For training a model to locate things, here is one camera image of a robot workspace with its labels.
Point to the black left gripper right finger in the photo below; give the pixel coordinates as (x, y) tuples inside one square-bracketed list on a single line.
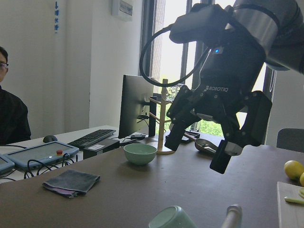
[(223, 155)]

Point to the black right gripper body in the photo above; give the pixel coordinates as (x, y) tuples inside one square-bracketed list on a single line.
[(225, 94)]

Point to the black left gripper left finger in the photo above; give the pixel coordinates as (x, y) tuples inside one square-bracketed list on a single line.
[(177, 131)]

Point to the green cup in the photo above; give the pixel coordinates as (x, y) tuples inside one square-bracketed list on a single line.
[(172, 217)]

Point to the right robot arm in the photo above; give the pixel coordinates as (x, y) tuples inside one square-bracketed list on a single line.
[(239, 39)]

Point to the metal scoop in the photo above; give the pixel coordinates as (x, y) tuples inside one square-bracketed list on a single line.
[(205, 146)]

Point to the wooden mug tree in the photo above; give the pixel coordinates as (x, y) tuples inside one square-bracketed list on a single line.
[(159, 145)]

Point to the black computer monitor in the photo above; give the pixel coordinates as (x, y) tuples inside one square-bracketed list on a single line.
[(136, 107)]

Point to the green bowl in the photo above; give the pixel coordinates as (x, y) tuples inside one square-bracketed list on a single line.
[(139, 154)]

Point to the yellow lemon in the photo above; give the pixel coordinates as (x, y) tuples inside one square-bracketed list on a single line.
[(301, 180), (293, 169)]

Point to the black keyboard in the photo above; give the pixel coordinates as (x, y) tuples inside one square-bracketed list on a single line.
[(92, 138)]

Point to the bamboo cutting board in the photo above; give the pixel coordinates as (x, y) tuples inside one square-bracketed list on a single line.
[(290, 215)]

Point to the grey folded cloth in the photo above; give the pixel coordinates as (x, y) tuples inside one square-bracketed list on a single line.
[(80, 182)]

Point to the pink cloth under grey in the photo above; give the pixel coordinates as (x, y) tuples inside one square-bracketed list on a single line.
[(63, 192)]

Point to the blue teach pendant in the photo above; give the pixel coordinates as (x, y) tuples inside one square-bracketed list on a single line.
[(47, 153)]

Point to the seated person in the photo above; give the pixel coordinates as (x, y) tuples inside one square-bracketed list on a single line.
[(14, 125)]

